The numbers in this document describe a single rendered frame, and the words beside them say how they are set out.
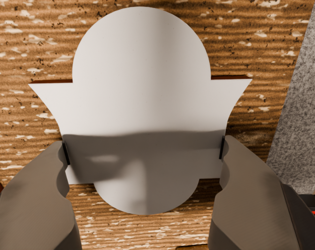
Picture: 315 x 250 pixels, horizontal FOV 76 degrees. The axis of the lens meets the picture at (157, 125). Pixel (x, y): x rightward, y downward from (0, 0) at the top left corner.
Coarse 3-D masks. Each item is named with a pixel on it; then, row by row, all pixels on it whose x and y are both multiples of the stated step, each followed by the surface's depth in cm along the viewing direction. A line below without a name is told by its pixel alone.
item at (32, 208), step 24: (24, 168) 9; (48, 168) 9; (0, 192) 8; (24, 192) 8; (48, 192) 8; (0, 216) 7; (24, 216) 7; (48, 216) 7; (72, 216) 7; (0, 240) 6; (24, 240) 6; (48, 240) 6; (72, 240) 7
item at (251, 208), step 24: (240, 144) 11; (240, 168) 9; (264, 168) 9; (240, 192) 8; (264, 192) 8; (216, 216) 7; (240, 216) 7; (264, 216) 7; (288, 216) 7; (216, 240) 7; (240, 240) 6; (264, 240) 6; (288, 240) 6
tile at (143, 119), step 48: (96, 48) 10; (144, 48) 10; (192, 48) 10; (48, 96) 11; (96, 96) 11; (144, 96) 12; (192, 96) 12; (96, 144) 13; (144, 144) 13; (192, 144) 13; (144, 192) 15; (192, 192) 15
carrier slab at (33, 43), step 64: (0, 0) 10; (64, 0) 10; (128, 0) 10; (192, 0) 10; (256, 0) 11; (0, 64) 11; (64, 64) 11; (256, 64) 12; (0, 128) 13; (256, 128) 14
